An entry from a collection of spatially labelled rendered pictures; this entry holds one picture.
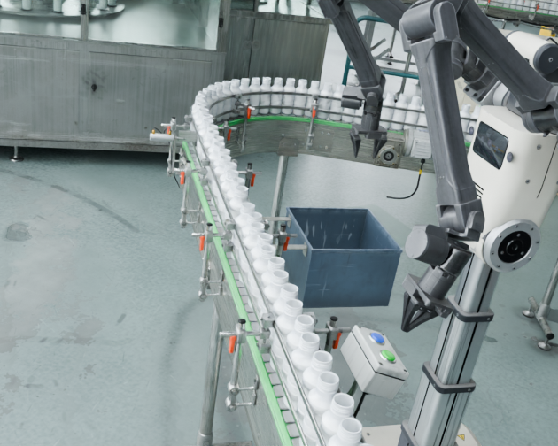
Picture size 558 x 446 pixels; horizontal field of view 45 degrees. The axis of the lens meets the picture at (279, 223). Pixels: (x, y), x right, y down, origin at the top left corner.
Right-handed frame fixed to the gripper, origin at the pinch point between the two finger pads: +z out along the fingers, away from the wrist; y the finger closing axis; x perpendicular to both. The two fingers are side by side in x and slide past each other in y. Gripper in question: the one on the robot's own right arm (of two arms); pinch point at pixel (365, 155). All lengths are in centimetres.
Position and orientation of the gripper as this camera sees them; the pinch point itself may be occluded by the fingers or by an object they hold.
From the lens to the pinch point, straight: 218.8
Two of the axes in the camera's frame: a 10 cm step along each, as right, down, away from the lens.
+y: -9.8, 0.0, -2.2
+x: 1.9, 4.5, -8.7
